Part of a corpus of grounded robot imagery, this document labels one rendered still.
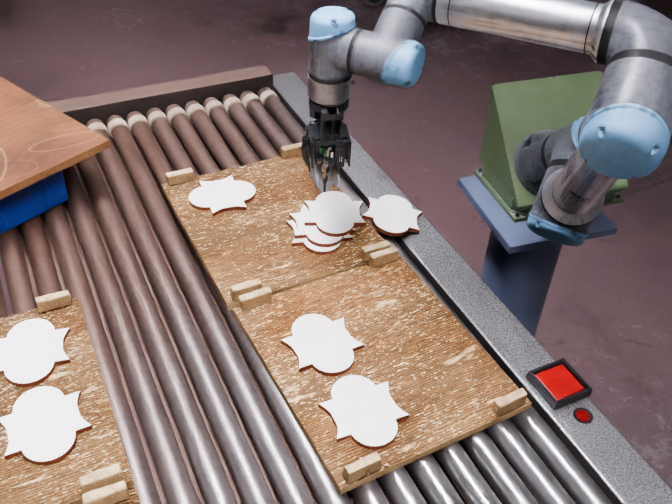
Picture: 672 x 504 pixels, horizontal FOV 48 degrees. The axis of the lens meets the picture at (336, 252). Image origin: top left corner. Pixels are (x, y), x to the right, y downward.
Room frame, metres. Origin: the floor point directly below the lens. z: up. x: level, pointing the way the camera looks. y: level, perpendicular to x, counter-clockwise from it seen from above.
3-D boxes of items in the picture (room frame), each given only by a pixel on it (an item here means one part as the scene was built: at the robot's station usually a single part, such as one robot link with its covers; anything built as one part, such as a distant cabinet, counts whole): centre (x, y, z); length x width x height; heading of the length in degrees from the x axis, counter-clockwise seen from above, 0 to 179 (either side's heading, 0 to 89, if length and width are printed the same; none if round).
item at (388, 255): (1.10, -0.09, 0.95); 0.06 x 0.02 x 0.03; 120
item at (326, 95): (1.18, 0.02, 1.26); 0.08 x 0.08 x 0.05
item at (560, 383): (0.83, -0.38, 0.92); 0.06 x 0.06 x 0.01; 27
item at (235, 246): (1.23, 0.13, 0.93); 0.41 x 0.35 x 0.02; 28
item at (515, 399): (0.76, -0.29, 0.95); 0.06 x 0.02 x 0.03; 120
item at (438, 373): (0.87, -0.07, 0.93); 0.41 x 0.35 x 0.02; 30
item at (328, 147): (1.18, 0.02, 1.18); 0.09 x 0.08 x 0.12; 10
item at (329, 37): (1.18, 0.02, 1.34); 0.09 x 0.08 x 0.11; 65
